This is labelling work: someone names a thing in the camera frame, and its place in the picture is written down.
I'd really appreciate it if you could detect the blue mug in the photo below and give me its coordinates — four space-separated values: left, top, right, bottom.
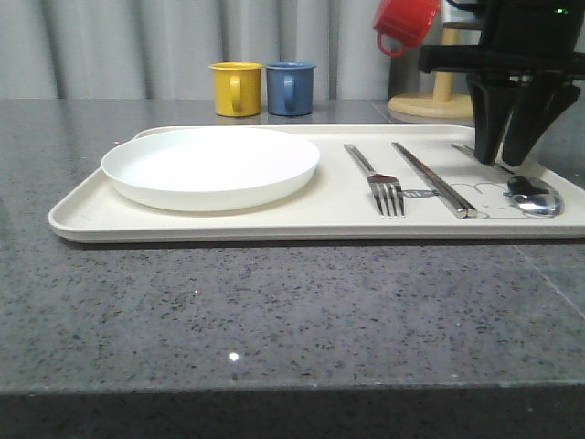
265 61 315 116

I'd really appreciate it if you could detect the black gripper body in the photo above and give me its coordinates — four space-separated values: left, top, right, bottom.
418 1 584 80

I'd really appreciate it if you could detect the wooden mug tree stand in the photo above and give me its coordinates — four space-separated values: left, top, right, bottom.
388 20 476 120

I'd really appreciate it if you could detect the silver metal fork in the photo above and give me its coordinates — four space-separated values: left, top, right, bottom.
344 144 405 218

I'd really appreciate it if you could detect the silver metal spoon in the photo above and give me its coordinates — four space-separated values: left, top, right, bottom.
450 143 566 218

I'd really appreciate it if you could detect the red mug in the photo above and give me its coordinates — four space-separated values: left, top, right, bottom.
372 0 440 57

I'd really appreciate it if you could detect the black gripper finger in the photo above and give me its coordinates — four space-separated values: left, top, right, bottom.
502 80 580 166
466 75 518 165

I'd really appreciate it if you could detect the white round plate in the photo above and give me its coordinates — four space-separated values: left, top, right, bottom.
101 126 321 212

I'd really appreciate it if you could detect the yellow mug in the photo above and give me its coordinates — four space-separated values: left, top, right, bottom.
209 61 263 117

